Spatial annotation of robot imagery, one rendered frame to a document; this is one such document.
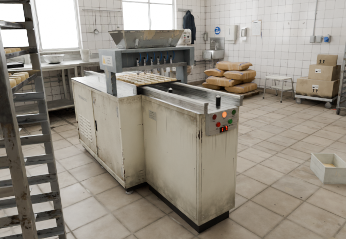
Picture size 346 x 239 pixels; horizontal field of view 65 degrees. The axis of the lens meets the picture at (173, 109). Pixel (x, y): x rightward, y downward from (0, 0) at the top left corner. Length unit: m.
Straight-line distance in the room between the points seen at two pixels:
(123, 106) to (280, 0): 4.69
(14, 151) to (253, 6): 6.03
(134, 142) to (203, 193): 0.72
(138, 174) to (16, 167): 1.59
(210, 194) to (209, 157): 0.26
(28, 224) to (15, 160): 0.19
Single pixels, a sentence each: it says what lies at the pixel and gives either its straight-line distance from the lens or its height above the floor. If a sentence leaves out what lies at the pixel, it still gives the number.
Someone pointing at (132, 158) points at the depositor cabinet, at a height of 0.33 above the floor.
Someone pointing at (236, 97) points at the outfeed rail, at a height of 0.89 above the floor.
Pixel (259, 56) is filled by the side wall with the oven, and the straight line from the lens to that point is 6.36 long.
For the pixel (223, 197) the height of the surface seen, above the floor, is 0.21.
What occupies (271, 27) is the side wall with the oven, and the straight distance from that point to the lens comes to 6.21.
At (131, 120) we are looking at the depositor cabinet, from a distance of 2.12.
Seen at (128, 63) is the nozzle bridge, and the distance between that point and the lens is 2.13.
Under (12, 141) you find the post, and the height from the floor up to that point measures 1.02.
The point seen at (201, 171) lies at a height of 0.47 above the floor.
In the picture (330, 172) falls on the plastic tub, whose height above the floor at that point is 0.11.
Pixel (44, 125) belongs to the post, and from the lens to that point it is 1.25.
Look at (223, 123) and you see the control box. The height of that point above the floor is 0.76.
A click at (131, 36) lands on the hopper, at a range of 2.09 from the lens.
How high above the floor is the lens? 1.27
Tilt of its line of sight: 15 degrees down
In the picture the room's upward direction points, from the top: 1 degrees counter-clockwise
